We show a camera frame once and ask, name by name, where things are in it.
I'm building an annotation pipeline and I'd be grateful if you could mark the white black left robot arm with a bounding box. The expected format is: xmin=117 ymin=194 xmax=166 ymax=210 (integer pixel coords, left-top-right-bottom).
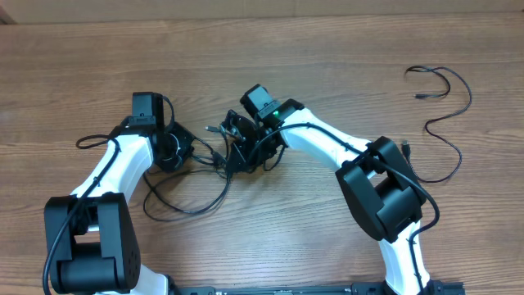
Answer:
xmin=42 ymin=92 xmax=192 ymax=294

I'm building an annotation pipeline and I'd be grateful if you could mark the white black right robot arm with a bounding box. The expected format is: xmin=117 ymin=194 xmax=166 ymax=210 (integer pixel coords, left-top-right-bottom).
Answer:
xmin=219 ymin=84 xmax=436 ymax=294

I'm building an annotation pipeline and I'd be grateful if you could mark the black separated thin cable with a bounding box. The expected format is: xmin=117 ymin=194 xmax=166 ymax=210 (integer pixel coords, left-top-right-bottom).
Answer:
xmin=400 ymin=65 xmax=473 ymax=184

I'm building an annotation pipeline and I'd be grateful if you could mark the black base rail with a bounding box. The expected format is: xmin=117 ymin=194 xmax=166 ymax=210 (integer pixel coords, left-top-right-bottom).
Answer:
xmin=168 ymin=280 xmax=467 ymax=295

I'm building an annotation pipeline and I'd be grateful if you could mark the black USB cable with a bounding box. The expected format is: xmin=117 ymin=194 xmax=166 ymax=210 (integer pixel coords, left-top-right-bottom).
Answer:
xmin=142 ymin=125 xmax=233 ymax=222

